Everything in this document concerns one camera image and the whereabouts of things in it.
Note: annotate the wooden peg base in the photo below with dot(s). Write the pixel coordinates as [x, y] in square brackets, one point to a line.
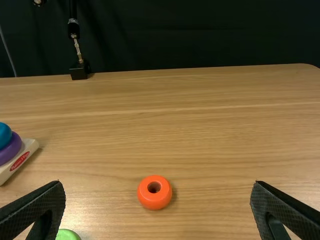
[31, 147]

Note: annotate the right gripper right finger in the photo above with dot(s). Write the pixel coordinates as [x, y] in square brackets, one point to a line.
[295, 215]

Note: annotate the black clamp stand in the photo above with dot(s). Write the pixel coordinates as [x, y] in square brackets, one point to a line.
[79, 72]

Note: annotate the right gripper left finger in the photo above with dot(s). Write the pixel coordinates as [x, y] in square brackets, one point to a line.
[25, 212]

